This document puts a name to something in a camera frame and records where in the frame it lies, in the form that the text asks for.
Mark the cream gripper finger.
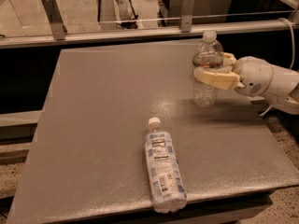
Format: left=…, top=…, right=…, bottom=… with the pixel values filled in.
left=193, top=67, right=245, bottom=90
left=223, top=52, right=236, bottom=66

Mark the white rounded gripper body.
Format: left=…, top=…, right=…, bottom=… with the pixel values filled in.
left=233, top=56, right=273, bottom=97

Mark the clear ribbed water bottle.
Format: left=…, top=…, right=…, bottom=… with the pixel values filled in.
left=192, top=31, right=223, bottom=107

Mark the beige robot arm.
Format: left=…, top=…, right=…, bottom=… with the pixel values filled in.
left=192, top=52, right=299, bottom=115

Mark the blue labelled water bottle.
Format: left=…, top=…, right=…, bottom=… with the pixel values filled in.
left=144, top=118, right=187, bottom=214

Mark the white cable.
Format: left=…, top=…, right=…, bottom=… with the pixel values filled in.
left=259, top=17, right=296, bottom=118

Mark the right metal rail bracket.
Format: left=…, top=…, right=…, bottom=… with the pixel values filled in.
left=180, top=0, right=195, bottom=33

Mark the metal rail bracket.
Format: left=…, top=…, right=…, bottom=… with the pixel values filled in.
left=180, top=0, right=195, bottom=33
left=41, top=0, right=67, bottom=41

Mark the left metal rail bracket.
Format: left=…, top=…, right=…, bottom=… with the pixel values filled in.
left=41, top=0, right=67, bottom=41

